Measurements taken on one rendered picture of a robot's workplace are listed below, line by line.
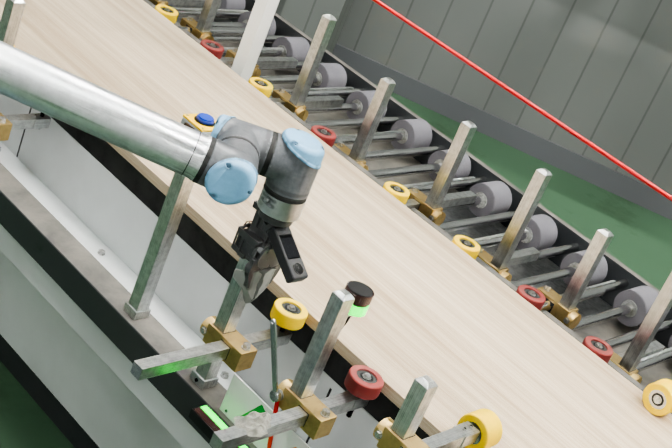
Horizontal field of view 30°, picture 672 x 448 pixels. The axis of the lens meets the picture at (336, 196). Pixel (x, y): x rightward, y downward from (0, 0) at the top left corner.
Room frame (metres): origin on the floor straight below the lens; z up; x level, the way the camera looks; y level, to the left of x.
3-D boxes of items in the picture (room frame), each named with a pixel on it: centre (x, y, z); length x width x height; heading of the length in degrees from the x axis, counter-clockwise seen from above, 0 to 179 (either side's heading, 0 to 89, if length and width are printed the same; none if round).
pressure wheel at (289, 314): (2.44, -0.01, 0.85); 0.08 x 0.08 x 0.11
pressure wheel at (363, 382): (2.30, -0.21, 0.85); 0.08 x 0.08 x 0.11
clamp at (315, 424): (2.19, -0.11, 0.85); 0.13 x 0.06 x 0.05; 55
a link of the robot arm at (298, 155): (2.23, 0.10, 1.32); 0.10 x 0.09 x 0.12; 100
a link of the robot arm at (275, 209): (2.23, 0.10, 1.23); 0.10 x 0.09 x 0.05; 145
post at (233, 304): (2.34, 0.11, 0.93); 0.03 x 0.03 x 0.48; 55
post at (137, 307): (2.50, 0.33, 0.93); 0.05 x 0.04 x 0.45; 55
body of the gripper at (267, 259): (2.24, 0.10, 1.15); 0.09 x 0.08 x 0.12; 55
